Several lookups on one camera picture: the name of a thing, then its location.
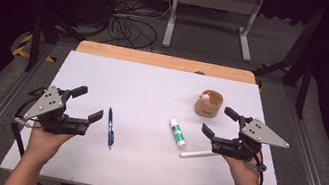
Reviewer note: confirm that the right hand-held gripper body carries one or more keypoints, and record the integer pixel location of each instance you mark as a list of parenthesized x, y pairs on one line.
[(260, 133)]

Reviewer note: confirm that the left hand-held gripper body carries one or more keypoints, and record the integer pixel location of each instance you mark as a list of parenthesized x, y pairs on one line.
[(49, 103)]

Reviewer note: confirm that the blue pen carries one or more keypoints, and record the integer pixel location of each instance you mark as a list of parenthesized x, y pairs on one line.
[(110, 127)]

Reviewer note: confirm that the wooden pen holder cup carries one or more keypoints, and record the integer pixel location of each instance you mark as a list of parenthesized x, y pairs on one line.
[(207, 108)]

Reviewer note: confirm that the white pen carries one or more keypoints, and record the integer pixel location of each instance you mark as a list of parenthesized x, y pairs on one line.
[(196, 154)]

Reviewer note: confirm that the white green glue stick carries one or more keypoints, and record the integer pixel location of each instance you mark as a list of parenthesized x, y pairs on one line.
[(177, 134)]

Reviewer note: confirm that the person's left hand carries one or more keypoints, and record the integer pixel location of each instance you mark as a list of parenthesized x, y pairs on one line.
[(44, 143)]

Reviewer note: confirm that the person's right hand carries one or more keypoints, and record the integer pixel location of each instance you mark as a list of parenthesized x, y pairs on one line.
[(244, 175)]

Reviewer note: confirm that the yellow black hazard tape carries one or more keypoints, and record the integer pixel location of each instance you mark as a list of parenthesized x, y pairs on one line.
[(20, 52)]

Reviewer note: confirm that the black metal stand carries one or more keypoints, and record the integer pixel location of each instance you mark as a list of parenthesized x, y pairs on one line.
[(303, 92)]

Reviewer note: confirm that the black tripod stand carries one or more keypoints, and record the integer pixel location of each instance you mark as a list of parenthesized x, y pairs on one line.
[(34, 43)]

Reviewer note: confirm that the white table cover board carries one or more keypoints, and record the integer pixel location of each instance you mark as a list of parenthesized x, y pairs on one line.
[(152, 90)]

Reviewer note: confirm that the white metal desk frame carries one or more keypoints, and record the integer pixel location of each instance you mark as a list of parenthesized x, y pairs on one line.
[(215, 0)]

